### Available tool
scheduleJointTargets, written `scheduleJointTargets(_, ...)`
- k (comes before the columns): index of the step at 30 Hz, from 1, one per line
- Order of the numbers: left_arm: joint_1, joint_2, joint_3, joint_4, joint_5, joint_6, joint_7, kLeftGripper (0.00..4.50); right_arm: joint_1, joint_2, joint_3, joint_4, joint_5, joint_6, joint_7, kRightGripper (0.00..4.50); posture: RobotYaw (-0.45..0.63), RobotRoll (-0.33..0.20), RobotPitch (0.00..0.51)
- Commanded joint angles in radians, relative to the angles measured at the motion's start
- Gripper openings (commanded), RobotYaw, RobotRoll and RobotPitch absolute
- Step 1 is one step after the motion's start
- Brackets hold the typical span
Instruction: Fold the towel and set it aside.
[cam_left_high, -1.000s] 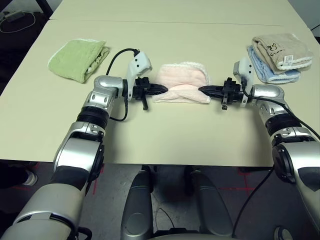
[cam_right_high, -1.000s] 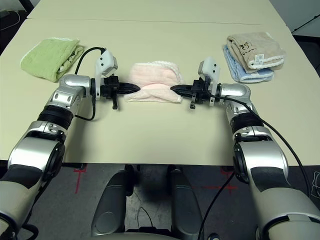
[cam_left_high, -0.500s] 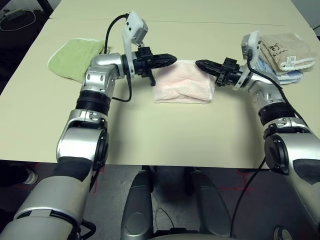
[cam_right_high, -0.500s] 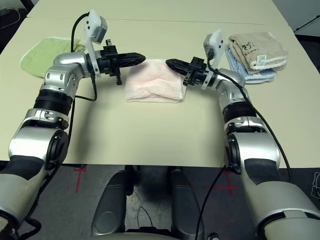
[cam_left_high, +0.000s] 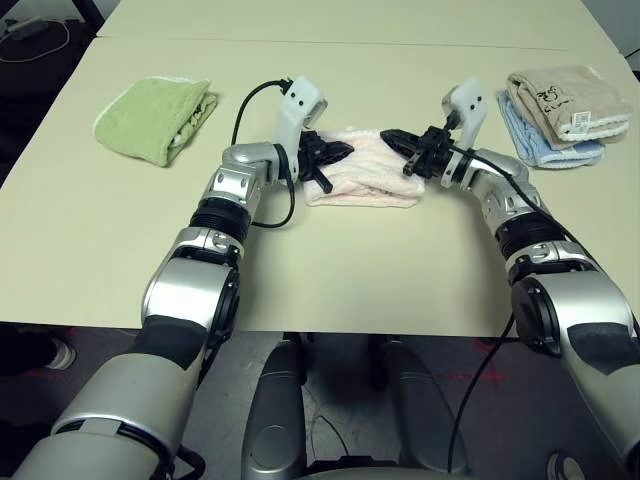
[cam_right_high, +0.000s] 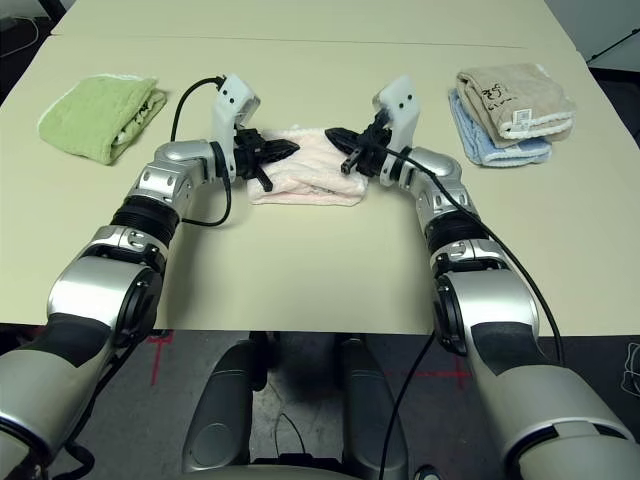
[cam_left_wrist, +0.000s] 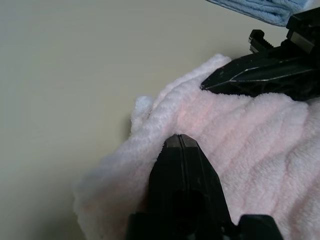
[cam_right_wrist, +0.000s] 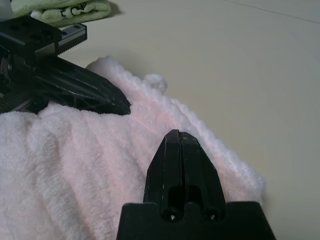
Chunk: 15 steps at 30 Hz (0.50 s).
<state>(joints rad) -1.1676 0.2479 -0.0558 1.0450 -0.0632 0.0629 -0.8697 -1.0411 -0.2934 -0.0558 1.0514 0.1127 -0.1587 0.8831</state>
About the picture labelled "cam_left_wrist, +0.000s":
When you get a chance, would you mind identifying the light blue folded towel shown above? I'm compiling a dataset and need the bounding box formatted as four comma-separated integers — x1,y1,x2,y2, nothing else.
204,0,310,28

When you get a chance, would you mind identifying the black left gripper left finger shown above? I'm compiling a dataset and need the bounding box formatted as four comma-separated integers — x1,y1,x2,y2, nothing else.
148,134,188,218

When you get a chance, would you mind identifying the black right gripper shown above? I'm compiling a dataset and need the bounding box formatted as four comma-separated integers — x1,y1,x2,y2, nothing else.
200,7,320,101

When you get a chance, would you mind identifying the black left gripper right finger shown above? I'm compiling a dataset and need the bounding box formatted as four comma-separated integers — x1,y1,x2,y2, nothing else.
179,133,240,227

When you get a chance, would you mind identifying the pink terry towel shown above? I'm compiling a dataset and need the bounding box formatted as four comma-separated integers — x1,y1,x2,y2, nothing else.
72,53,320,240

